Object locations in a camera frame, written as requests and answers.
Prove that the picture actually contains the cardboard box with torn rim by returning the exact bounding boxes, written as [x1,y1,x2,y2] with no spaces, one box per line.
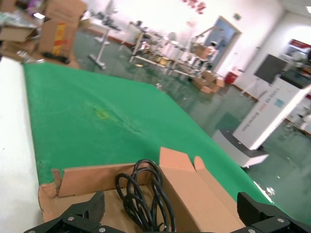
[37,147,246,233]

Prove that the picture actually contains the black power cable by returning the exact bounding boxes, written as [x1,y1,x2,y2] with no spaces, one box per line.
[115,158,177,233]

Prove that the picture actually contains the closed cardboard floor box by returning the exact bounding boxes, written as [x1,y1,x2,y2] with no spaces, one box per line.
[191,77,212,94]

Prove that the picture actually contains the open cardboard floor box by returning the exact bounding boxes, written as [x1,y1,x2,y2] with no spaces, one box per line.
[201,70,225,94]

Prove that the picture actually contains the white pedestal robot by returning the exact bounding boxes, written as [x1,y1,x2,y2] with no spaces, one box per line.
[212,72,311,168]

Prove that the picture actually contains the cardboard box on rack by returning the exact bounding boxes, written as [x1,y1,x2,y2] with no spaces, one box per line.
[194,44,212,59]

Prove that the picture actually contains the flat open cardboard box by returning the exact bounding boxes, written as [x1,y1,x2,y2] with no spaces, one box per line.
[0,24,41,42]

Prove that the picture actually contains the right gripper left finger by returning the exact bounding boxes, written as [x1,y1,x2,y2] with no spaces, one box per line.
[24,191,122,233]

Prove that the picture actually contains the metal shelf rack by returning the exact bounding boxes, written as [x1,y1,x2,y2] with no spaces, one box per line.
[129,20,176,74]

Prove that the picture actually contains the red wall decoration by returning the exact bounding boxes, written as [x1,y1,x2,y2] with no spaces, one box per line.
[181,0,207,16]

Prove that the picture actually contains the black monitor on stand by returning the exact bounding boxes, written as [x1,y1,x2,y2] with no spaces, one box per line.
[242,53,288,98]

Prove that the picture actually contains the tall red-labelled cardboard box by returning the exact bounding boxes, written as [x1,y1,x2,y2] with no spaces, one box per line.
[38,0,87,65]

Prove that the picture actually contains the white pipe rack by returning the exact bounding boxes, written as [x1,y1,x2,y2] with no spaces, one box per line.
[167,26,216,79]

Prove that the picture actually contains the red bin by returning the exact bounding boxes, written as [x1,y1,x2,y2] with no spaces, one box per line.
[225,71,238,85]

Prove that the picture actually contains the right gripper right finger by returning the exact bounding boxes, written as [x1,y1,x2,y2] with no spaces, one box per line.
[230,191,311,233]

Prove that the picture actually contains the blue doorway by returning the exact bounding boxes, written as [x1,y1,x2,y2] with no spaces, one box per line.
[213,15,242,73]

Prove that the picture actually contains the red-headed wall poster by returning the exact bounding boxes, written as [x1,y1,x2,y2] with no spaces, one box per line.
[279,38,311,64]

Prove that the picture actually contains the green table cloth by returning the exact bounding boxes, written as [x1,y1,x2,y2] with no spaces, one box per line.
[23,62,276,207]

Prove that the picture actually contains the white floor stand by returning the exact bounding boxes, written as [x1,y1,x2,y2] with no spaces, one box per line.
[87,0,122,71]

